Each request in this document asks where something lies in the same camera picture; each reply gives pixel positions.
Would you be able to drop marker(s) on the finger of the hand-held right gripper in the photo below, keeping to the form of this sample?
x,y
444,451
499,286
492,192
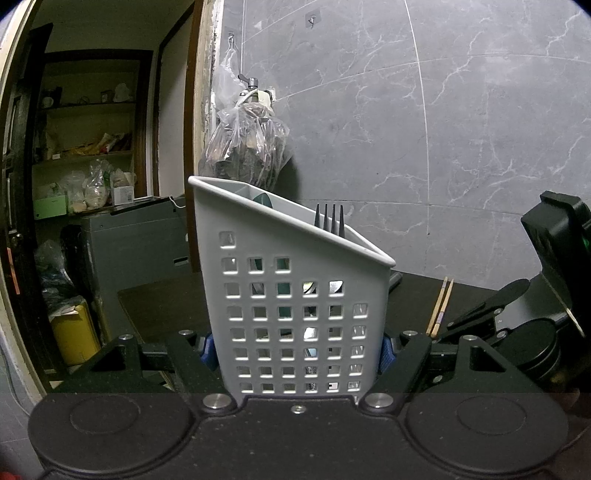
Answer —
x,y
489,330
503,295

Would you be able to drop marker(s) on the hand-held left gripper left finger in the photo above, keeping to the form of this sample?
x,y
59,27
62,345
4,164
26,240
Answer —
x,y
208,351

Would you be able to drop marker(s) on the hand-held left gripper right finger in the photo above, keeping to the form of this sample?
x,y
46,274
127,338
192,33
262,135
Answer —
x,y
387,354

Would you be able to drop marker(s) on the white perforated utensil basket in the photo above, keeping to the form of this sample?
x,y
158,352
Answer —
x,y
314,265

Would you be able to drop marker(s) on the silver fork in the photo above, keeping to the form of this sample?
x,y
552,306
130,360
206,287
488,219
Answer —
x,y
330,228

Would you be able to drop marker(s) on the dark green plastic spatula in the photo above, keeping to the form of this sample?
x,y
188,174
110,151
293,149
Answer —
x,y
263,201

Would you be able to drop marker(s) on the grey cabinet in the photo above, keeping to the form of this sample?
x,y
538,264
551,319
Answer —
x,y
134,249

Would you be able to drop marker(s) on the yellow plastic container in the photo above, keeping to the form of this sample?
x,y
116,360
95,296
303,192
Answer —
x,y
76,337

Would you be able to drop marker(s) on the black plastic bag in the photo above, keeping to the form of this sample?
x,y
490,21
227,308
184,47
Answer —
x,y
53,277

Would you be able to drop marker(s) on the small white box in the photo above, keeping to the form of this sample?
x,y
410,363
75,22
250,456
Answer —
x,y
123,194

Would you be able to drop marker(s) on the clear bag of food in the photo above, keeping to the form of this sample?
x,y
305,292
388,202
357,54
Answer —
x,y
97,189

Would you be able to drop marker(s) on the clear hanging plastic bag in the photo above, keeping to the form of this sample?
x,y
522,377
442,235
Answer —
x,y
244,152

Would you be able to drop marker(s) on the light green box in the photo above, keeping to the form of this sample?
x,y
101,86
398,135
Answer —
x,y
51,207

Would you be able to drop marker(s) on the snack packets on shelf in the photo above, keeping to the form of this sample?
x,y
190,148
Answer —
x,y
106,143

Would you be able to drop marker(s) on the wooden shelf unit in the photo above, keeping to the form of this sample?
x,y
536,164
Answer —
x,y
87,108

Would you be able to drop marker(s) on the white ornament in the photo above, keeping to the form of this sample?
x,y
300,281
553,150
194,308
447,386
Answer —
x,y
123,92

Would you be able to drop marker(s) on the pale door frame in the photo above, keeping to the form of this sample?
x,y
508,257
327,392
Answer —
x,y
199,115

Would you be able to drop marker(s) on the wall tap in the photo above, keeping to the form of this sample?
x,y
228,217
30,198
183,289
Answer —
x,y
251,83

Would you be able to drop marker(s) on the metal wall hook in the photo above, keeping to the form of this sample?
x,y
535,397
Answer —
x,y
313,19
231,37

